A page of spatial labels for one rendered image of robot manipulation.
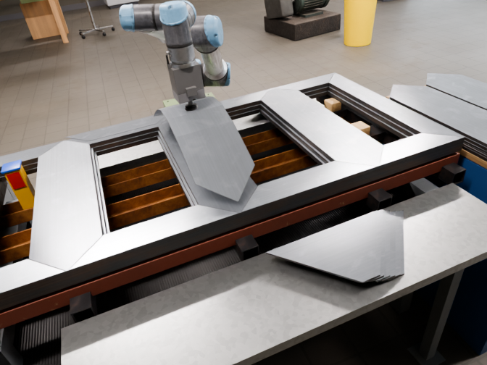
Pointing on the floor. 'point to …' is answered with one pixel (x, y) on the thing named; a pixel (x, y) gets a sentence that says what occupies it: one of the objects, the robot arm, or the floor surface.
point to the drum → (359, 22)
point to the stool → (93, 23)
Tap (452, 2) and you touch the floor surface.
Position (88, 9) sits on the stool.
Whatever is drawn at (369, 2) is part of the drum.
